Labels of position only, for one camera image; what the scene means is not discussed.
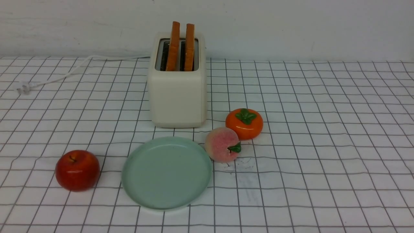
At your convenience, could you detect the toast slice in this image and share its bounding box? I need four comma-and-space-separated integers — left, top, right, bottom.
184, 23, 195, 72
166, 21, 180, 72

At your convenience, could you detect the pink peach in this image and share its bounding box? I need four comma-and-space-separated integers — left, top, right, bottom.
204, 127, 241, 163

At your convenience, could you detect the cream white toaster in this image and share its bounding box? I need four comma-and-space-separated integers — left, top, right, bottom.
147, 31, 208, 128

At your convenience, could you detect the orange persimmon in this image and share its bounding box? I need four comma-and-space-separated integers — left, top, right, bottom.
225, 108, 264, 140

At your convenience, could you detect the light green plate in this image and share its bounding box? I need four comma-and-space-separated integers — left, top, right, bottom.
121, 136, 213, 211

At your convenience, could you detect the white grid tablecloth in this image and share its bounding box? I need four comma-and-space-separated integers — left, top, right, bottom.
0, 57, 414, 233

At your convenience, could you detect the red apple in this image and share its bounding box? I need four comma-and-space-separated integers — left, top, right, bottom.
55, 150, 100, 192

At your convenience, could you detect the white power cord with plug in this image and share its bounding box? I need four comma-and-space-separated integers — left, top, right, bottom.
16, 55, 151, 95

